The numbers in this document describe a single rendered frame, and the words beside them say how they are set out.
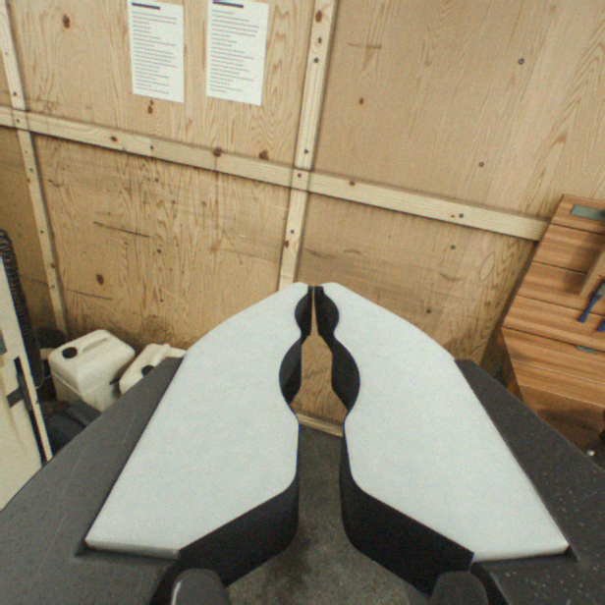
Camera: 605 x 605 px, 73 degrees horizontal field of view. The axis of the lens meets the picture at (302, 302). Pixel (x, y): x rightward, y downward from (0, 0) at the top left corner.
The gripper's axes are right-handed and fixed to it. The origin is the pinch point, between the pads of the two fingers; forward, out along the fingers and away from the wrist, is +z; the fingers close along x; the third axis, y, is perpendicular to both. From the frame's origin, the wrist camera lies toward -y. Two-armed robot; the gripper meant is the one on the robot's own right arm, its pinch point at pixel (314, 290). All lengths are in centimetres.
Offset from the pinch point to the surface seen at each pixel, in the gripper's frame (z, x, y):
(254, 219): 151, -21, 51
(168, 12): 159, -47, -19
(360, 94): 142, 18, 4
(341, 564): 73, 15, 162
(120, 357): 140, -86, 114
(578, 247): 115, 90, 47
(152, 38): 161, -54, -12
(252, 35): 152, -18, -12
